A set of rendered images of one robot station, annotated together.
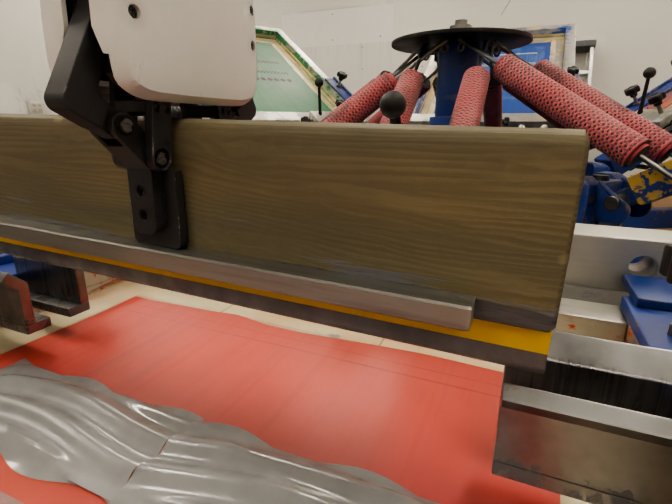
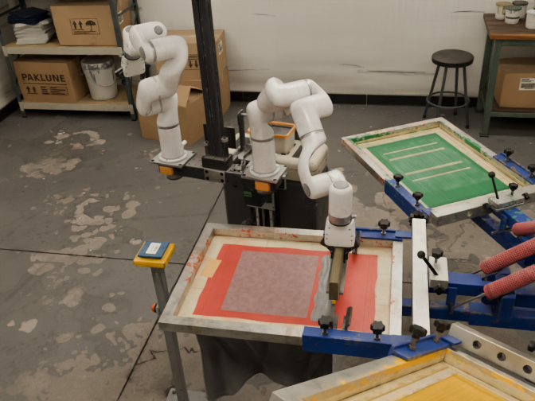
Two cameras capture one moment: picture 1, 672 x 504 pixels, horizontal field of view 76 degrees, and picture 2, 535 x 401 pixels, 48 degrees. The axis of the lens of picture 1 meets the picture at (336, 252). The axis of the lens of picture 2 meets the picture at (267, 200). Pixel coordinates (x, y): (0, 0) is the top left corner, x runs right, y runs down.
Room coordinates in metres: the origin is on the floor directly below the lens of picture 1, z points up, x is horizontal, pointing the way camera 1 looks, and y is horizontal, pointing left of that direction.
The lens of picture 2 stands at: (-0.28, -1.48, 2.37)
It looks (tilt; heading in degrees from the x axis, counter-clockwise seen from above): 32 degrees down; 80
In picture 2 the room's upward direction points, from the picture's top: 4 degrees counter-clockwise
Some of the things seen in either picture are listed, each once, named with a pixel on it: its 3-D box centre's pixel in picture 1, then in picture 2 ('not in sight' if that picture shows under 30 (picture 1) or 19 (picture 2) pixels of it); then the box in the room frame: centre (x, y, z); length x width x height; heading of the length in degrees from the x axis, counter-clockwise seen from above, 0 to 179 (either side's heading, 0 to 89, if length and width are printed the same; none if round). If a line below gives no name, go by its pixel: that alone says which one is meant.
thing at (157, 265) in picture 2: not in sight; (170, 337); (-0.40, 0.49, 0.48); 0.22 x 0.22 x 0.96; 66
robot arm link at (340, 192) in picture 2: not in sight; (337, 192); (0.24, 0.12, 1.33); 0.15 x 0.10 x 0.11; 103
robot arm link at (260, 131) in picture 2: not in sight; (263, 118); (0.11, 0.67, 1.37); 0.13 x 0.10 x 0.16; 13
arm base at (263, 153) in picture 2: not in sight; (265, 152); (0.11, 0.68, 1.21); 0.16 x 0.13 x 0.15; 55
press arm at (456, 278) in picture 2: not in sight; (454, 283); (0.59, -0.07, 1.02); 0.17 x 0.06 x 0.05; 156
